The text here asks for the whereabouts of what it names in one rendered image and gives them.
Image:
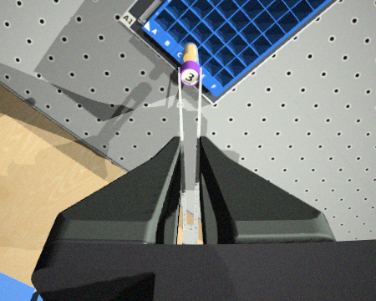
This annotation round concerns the grey perforated base plate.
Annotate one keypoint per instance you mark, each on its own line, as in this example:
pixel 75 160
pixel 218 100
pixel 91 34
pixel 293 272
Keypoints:
pixel 305 120

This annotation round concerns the blue tube carrier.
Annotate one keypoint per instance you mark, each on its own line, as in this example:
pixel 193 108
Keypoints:
pixel 210 28

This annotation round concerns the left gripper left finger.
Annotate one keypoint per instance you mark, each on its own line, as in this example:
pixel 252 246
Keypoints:
pixel 132 207

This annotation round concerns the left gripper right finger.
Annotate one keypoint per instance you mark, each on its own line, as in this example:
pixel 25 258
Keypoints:
pixel 249 209

